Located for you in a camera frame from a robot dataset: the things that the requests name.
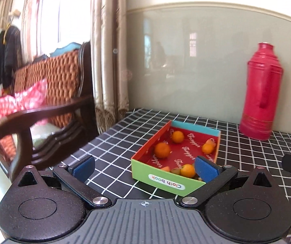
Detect small orange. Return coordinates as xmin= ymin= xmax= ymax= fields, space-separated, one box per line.
xmin=202 ymin=139 xmax=216 ymax=154
xmin=154 ymin=142 xmax=171 ymax=158
xmin=180 ymin=164 xmax=196 ymax=178
xmin=171 ymin=131 xmax=185 ymax=143

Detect orange woven chair cushion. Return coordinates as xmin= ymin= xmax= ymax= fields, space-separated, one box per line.
xmin=13 ymin=49 xmax=82 ymax=130

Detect dark hanging coats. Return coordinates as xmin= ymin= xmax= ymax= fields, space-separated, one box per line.
xmin=0 ymin=25 xmax=23 ymax=88

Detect blue cloth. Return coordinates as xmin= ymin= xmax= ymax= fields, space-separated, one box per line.
xmin=49 ymin=43 xmax=83 ymax=57

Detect dark wooden armchair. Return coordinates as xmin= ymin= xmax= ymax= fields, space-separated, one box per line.
xmin=0 ymin=42 xmax=100 ymax=183

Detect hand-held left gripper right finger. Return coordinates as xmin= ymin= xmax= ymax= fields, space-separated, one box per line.
xmin=178 ymin=156 xmax=273 ymax=206

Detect black white checked tablecloth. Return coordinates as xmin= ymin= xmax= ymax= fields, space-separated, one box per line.
xmin=50 ymin=108 xmax=291 ymax=244

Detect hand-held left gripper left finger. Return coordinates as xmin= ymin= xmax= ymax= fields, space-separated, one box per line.
xmin=17 ymin=155 xmax=111 ymax=208

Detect pink patterned pillow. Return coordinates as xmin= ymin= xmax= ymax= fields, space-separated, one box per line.
xmin=0 ymin=79 xmax=49 ymax=125

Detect colourful cardboard box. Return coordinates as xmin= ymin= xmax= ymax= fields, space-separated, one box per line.
xmin=131 ymin=120 xmax=221 ymax=198

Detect beige curtain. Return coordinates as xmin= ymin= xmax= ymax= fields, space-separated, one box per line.
xmin=91 ymin=0 xmax=129 ymax=135

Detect red thermos flask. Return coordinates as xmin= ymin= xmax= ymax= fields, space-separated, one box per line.
xmin=239 ymin=42 xmax=284 ymax=141

